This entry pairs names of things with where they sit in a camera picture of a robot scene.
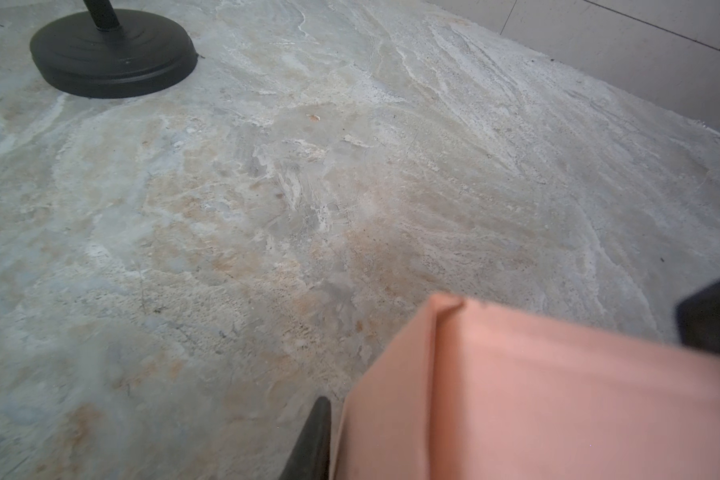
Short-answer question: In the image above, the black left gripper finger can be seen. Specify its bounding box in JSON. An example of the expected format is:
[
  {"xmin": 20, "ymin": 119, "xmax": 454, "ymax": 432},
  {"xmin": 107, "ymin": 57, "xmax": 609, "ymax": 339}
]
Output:
[{"xmin": 279, "ymin": 396, "xmax": 332, "ymax": 480}]

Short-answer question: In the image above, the pink paper box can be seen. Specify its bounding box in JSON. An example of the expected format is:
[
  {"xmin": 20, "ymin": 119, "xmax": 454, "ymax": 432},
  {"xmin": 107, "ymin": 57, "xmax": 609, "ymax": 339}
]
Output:
[{"xmin": 332, "ymin": 294, "xmax": 720, "ymax": 479}]

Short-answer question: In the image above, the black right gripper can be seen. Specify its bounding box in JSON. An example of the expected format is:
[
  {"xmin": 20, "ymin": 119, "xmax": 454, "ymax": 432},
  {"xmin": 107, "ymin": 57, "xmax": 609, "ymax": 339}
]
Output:
[{"xmin": 675, "ymin": 280, "xmax": 720, "ymax": 355}]

